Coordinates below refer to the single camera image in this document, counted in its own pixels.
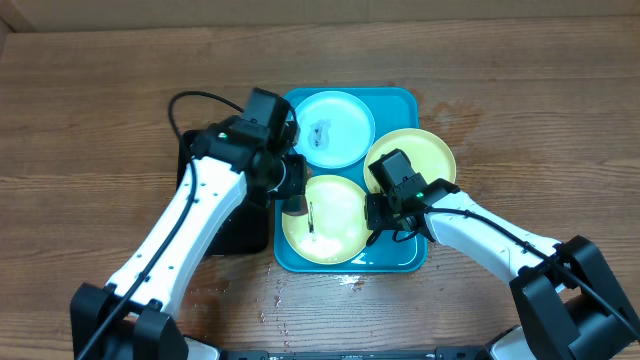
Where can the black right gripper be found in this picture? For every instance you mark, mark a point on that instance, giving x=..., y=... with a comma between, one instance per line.
x=377, y=220

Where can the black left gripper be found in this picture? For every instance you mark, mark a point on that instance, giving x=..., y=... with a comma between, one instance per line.
x=294, y=183

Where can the dark hourglass sponge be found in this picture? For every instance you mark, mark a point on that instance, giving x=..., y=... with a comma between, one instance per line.
x=295, y=206

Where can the yellow plate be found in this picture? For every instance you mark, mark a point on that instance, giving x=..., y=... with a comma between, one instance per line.
x=334, y=230
x=428, y=154

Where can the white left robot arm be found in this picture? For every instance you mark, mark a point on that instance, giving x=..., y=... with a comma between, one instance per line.
x=134, y=315

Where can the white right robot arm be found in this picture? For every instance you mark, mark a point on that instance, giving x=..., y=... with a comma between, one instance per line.
x=569, y=303

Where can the black rectangular water tray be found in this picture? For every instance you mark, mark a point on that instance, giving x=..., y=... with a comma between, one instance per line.
x=245, y=230

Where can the light blue plate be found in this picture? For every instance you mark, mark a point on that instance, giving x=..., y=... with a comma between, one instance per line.
x=336, y=129

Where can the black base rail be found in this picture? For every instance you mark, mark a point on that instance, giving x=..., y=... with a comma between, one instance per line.
x=438, y=353

